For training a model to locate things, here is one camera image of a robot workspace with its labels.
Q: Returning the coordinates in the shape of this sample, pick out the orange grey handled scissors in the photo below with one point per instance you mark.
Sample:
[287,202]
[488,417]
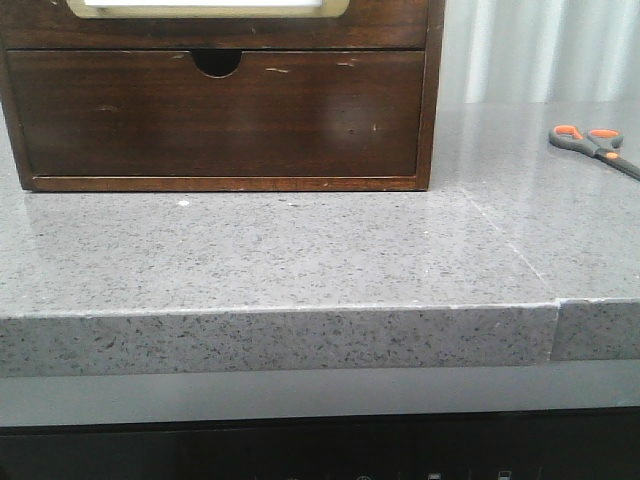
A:
[600,144]

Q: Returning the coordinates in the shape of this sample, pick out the dark wooden drawer cabinet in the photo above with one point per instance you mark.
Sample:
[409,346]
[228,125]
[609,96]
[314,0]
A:
[221,62]

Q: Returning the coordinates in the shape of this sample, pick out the white pleated curtain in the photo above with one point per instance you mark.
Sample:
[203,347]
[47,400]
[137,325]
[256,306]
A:
[539,51]

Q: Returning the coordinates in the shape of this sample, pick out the black appliance control panel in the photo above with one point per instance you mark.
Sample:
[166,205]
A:
[544,444]

